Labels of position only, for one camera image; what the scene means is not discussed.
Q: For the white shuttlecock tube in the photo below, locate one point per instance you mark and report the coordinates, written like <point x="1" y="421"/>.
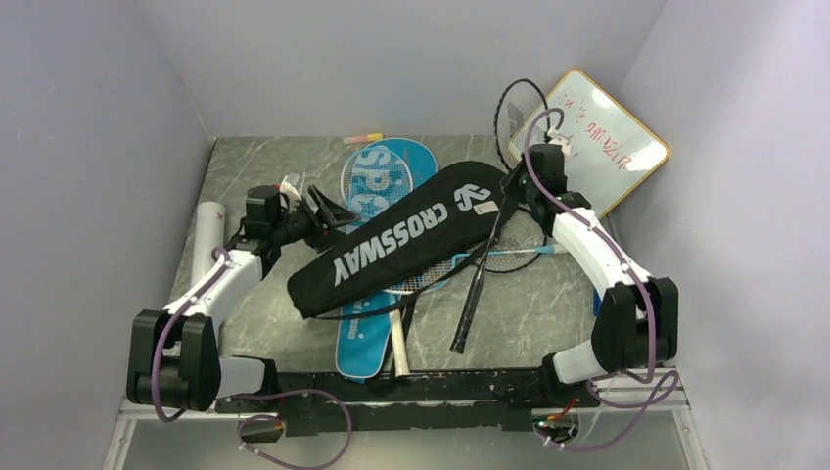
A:
<point x="208" y="234"/>

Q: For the orange yellow marker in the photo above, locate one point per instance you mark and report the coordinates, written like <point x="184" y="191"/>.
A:
<point x="363" y="138"/>

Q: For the black racket cover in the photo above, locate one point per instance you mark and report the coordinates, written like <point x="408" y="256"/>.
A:
<point x="449" y="213"/>

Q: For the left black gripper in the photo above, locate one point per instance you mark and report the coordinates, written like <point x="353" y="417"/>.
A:
<point x="326" y="236"/>

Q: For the whiteboard with orange frame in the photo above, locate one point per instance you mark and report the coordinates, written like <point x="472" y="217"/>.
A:
<point x="615" y="151"/>

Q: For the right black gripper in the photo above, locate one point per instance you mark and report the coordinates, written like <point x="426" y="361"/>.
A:
<point x="524" y="163"/>

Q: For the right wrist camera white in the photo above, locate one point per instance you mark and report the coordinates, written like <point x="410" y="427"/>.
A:
<point x="556" y="138"/>

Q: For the black racket head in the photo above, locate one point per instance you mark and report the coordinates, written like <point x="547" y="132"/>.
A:
<point x="529" y="92"/>
<point x="514" y="246"/>

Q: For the blue racket cover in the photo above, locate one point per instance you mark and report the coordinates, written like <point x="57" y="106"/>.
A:
<point x="365" y="263"/>

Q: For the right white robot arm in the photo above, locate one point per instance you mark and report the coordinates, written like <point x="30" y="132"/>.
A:
<point x="638" y="317"/>

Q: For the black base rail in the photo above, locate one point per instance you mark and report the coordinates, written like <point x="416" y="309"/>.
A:
<point x="506" y="398"/>

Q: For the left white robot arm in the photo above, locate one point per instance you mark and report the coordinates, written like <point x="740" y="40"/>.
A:
<point x="174" y="362"/>

